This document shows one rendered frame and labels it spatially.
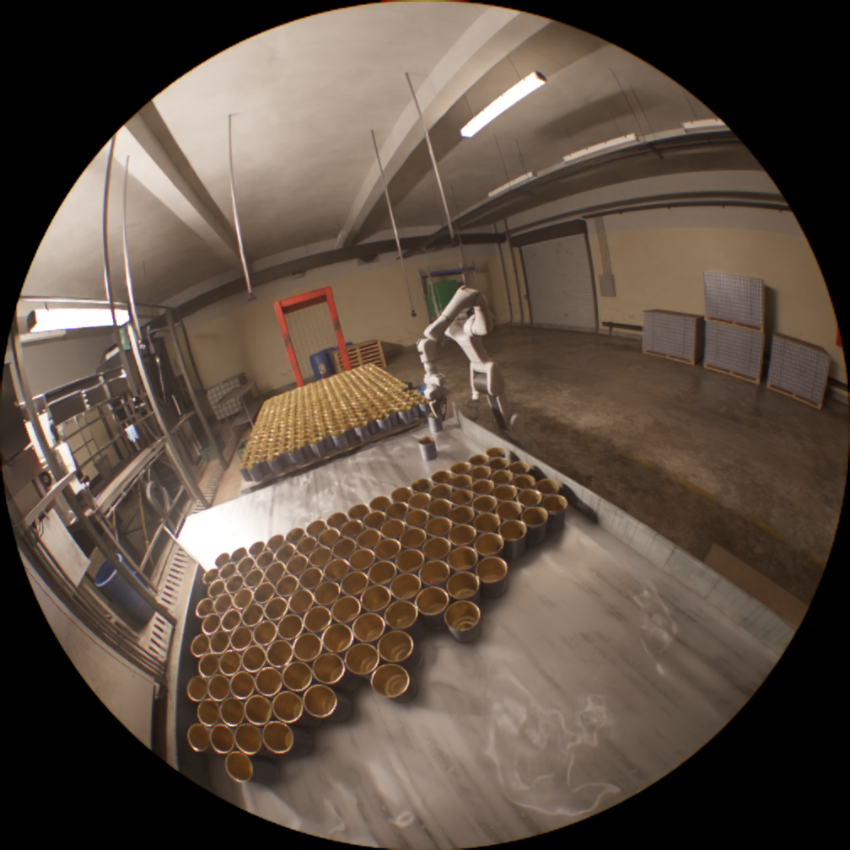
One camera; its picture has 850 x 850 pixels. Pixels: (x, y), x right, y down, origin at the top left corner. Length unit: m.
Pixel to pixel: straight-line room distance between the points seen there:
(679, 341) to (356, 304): 9.79
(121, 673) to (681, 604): 2.82
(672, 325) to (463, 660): 7.09
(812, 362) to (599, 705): 6.79
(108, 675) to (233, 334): 9.90
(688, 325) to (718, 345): 0.82
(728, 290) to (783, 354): 1.67
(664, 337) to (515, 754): 7.26
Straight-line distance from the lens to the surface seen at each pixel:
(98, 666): 2.49
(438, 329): 1.26
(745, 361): 7.03
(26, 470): 2.32
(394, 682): 0.65
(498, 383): 1.94
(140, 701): 2.66
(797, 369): 7.01
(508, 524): 0.74
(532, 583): 0.71
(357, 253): 9.95
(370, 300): 10.59
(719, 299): 6.94
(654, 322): 7.39
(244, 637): 0.82
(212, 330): 10.88
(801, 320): 8.61
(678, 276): 8.87
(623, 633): 0.69
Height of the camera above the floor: 1.68
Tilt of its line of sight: 25 degrees down
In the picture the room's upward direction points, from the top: 13 degrees counter-clockwise
